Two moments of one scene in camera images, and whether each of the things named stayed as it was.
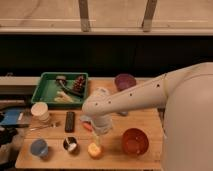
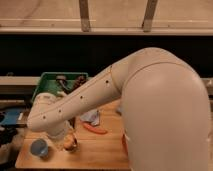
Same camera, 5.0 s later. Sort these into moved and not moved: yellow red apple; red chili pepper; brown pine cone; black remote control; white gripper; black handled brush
Moved: white gripper; yellow red apple
Not moved: black remote control; brown pine cone; black handled brush; red chili pepper
